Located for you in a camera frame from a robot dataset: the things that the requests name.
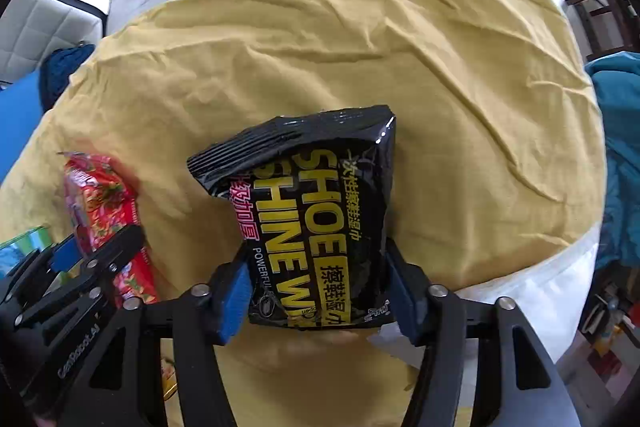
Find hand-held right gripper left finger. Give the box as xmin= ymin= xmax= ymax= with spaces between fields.
xmin=30 ymin=251 xmax=251 ymax=427

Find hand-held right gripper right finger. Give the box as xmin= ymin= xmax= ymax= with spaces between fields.
xmin=384 ymin=239 xmax=586 ymax=427

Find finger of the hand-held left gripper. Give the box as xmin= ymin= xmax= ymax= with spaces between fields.
xmin=12 ymin=224 xmax=147 ymax=333
xmin=0 ymin=234 xmax=82 ymax=308

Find red floral packet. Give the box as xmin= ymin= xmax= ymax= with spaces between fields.
xmin=59 ymin=151 xmax=161 ymax=310

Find black wet wipes packet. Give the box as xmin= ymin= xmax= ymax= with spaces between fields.
xmin=186 ymin=105 xmax=398 ymax=333

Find green packet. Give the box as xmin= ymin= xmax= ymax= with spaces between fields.
xmin=0 ymin=227 xmax=55 ymax=280

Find yellow packet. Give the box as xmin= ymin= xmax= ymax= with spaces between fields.
xmin=159 ymin=354 xmax=180 ymax=404

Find white mattress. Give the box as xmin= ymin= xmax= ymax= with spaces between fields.
xmin=370 ymin=224 xmax=601 ymax=427

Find dark blue knitted cloth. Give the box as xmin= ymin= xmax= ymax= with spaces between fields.
xmin=39 ymin=43 xmax=97 ymax=114

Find white padded headboard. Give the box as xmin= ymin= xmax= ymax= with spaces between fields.
xmin=0 ymin=0 xmax=238 ymax=85

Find yellow bed sheet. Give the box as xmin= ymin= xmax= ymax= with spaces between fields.
xmin=0 ymin=0 xmax=609 ymax=427

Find teal blanket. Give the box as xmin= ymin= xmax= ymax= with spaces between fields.
xmin=584 ymin=51 xmax=640 ymax=270

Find wooden chair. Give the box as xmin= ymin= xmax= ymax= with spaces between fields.
xmin=564 ymin=0 xmax=638 ymax=60

